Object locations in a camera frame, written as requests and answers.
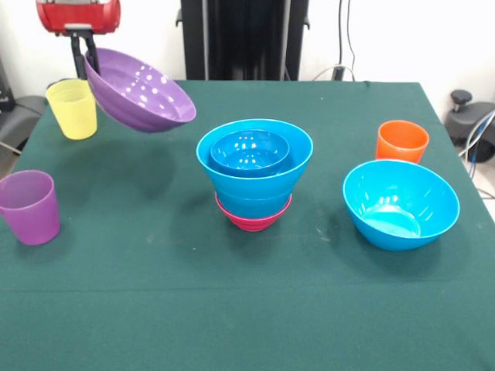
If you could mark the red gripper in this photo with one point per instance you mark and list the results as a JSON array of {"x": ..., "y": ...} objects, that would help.
[{"x": 77, "y": 15}]

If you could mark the wide purple bowl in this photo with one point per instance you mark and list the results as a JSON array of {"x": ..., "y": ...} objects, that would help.
[{"x": 139, "y": 96}]

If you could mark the purple cup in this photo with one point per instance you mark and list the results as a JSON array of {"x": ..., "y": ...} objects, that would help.
[{"x": 31, "y": 212}]

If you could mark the small dark blue bowl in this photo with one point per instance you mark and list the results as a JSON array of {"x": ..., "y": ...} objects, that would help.
[{"x": 249, "y": 152}]

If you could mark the large blue bowl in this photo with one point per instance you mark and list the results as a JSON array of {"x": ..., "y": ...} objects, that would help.
[
  {"x": 400, "y": 208},
  {"x": 253, "y": 183}
]

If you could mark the small red bowl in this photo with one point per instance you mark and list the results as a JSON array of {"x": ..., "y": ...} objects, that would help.
[{"x": 253, "y": 224}]

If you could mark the yellow cup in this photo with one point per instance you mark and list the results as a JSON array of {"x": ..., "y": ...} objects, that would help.
[{"x": 73, "y": 116}]

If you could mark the grey padded chair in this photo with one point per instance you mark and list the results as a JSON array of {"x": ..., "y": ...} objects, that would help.
[{"x": 17, "y": 116}]

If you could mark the black power plug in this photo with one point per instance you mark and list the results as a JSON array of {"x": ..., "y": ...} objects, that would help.
[{"x": 339, "y": 72}]

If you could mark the dark green tablecloth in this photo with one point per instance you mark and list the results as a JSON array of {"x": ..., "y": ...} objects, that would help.
[{"x": 239, "y": 293}]

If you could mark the orange cup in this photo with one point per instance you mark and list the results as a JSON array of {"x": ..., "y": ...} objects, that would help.
[{"x": 402, "y": 145}]

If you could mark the dark grey chair base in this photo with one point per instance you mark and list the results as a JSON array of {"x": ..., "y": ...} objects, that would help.
[{"x": 468, "y": 123}]

